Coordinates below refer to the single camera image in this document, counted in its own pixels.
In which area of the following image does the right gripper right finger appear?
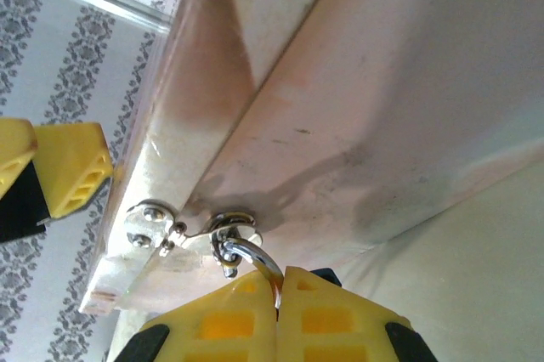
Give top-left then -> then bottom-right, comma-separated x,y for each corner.
278,265 -> 441,362

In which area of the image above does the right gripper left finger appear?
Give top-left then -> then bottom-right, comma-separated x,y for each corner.
105,269 -> 280,362

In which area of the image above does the pink decorated storage box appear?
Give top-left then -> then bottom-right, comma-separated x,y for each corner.
78,0 -> 544,317

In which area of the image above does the silver hasp latch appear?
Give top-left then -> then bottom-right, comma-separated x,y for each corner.
126,199 -> 265,280

